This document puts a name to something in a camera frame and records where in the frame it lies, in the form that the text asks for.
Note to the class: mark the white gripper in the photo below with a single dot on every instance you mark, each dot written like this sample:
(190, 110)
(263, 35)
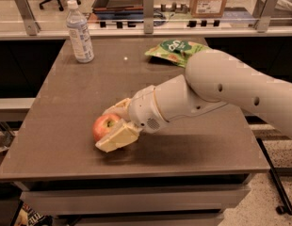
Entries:
(142, 107)

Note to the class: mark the red yellow apple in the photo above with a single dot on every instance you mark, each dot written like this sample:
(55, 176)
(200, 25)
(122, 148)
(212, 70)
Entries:
(102, 126)

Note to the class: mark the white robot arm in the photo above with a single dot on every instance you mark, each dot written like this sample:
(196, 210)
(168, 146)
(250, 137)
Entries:
(212, 79)

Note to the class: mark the clear blue plastic water bottle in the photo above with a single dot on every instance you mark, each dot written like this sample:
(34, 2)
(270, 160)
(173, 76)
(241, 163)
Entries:
(79, 33)

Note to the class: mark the green snack chip bag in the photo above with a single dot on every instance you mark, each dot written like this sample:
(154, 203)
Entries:
(178, 52)

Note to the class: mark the grey cabinet drawer front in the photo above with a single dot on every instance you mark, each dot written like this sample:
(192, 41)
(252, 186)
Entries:
(135, 199)

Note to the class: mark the colourful package on floor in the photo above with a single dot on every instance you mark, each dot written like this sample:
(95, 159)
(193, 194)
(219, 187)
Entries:
(29, 217)

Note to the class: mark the brown cardboard box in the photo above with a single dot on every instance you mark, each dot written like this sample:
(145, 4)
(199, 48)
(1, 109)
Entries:
(207, 8)

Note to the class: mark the black floor bar with wheel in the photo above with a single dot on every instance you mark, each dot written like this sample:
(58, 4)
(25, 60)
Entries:
(276, 173)

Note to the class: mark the middle metal glass bracket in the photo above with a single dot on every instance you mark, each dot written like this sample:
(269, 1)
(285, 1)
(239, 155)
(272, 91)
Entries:
(148, 16)

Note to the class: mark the metal glass bracket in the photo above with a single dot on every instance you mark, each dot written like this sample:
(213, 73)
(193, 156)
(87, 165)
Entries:
(148, 16)
(31, 26)
(262, 14)

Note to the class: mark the left metal glass bracket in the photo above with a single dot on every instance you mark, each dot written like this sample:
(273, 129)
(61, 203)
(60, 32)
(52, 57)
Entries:
(31, 26)

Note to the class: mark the right metal glass bracket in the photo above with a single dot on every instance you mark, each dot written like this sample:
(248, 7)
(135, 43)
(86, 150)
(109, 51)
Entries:
(262, 14)

